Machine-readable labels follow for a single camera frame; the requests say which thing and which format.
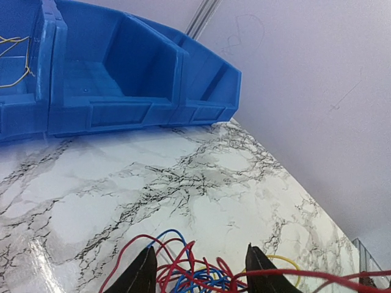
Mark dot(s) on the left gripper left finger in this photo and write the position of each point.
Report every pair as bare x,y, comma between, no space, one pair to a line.
139,276

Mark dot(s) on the right blue storage bin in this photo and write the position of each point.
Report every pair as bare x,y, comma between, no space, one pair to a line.
211,87

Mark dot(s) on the blue storage bin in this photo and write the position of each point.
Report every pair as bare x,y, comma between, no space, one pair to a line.
110,71
211,87
27,33

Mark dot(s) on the middle blue storage bin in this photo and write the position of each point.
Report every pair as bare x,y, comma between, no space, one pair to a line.
110,71

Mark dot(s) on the left blue storage bin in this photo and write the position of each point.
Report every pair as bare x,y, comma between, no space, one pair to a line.
27,33

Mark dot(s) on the right aluminium corner post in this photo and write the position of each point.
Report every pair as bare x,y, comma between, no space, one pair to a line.
201,18

